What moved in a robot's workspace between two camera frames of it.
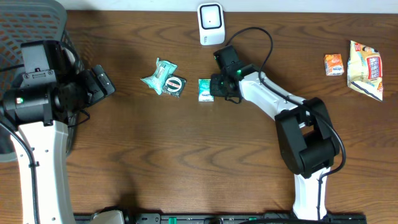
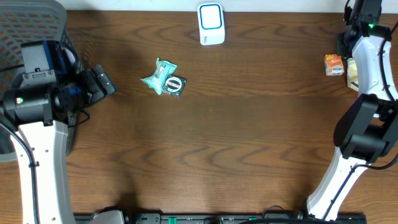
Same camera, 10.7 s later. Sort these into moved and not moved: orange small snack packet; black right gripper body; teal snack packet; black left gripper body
Moved: black right gripper body
Not moved: black left gripper body; orange small snack packet; teal snack packet
